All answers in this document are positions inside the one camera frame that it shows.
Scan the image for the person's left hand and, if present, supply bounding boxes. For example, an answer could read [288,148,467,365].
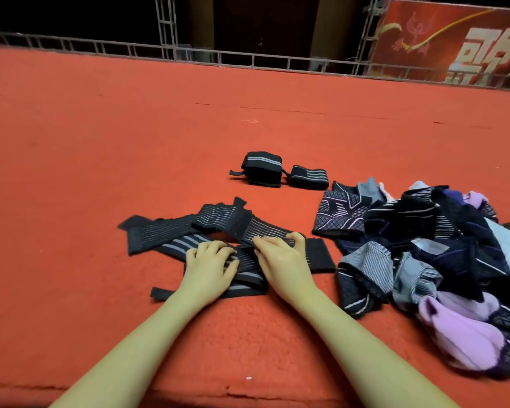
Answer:
[177,240,241,309]

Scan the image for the person's right hand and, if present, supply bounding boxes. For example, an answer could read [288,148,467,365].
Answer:
[252,232,317,309]

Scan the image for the person's right forearm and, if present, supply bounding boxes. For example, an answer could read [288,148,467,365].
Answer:
[293,288,460,408]

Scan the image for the person's left forearm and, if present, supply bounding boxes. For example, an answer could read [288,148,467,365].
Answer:
[51,288,209,408]

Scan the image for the heap of dark patterned socks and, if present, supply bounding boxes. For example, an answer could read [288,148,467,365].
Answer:
[312,176,510,379]

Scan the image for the dark brown door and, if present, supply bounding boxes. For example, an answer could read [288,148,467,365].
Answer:
[214,0,317,60]

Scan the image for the grey metal truss tower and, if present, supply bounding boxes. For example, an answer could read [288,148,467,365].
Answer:
[354,0,390,77]
[155,0,181,60]

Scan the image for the red banner with white print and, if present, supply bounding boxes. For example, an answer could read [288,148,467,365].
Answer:
[369,0,510,88]

